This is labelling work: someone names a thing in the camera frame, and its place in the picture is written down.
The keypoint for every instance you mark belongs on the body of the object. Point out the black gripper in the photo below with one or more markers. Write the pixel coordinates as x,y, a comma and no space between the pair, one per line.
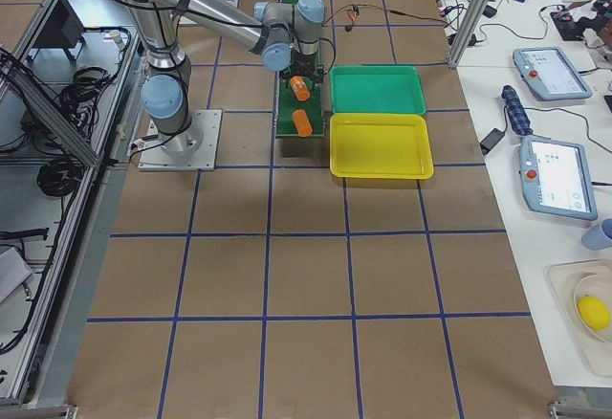
304,63

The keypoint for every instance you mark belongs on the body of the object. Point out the orange cylinder with 4680 print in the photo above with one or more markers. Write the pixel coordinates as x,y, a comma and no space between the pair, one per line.
300,88

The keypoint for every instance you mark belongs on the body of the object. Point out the plain orange cylinder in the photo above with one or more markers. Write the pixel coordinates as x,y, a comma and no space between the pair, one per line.
302,123

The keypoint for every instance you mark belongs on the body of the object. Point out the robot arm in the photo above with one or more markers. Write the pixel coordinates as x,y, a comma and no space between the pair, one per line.
285,36

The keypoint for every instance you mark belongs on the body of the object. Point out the green conveyor belt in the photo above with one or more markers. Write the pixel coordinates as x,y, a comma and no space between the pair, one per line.
299,108

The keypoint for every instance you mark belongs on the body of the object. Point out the green plastic tray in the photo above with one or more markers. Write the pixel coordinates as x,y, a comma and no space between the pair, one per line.
393,89

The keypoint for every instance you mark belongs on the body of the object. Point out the yellow plastic tray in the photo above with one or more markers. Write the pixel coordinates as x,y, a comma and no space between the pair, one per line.
380,146

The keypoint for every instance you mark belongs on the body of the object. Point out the black power adapter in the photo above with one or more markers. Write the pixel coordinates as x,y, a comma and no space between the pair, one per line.
491,140

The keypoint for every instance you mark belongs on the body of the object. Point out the blue plaid folded umbrella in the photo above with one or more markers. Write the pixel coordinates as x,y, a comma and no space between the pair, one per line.
516,113

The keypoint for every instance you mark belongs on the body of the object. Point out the upper teach pendant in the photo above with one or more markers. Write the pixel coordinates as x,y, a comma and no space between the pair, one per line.
549,74

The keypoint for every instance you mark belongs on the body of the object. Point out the teach pendant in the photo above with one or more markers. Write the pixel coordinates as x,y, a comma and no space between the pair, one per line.
549,74
555,178

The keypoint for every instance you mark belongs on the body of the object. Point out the lower teach pendant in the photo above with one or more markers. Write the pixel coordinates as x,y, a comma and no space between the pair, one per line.
555,178

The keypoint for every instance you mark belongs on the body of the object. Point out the beige tray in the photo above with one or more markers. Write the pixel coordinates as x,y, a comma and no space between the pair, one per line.
563,279

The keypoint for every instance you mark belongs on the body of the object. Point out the blue cup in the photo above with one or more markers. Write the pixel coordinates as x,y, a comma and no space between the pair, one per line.
598,237

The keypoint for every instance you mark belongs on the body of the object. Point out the white bowl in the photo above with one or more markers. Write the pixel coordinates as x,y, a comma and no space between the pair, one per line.
599,286

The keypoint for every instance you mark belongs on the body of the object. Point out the yellow lemon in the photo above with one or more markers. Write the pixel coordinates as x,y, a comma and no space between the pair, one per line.
594,313

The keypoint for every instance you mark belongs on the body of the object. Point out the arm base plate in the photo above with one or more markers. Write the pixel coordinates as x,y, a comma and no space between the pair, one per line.
194,149

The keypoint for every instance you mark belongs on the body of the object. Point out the aluminium frame post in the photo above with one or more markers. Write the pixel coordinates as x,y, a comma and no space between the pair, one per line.
462,39

